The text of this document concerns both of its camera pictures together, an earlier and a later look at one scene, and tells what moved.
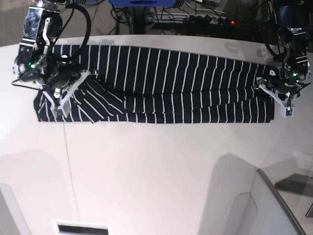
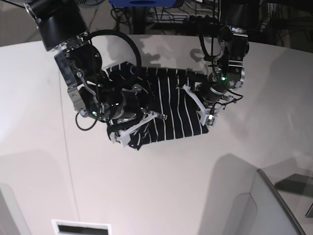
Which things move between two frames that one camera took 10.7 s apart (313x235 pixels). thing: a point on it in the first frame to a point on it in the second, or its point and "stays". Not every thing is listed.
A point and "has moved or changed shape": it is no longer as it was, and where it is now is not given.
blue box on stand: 142,3 stays
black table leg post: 139,19 stays
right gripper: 284,83 to 212,92
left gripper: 59,75 to 124,105
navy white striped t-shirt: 128,84 has moved or changed shape
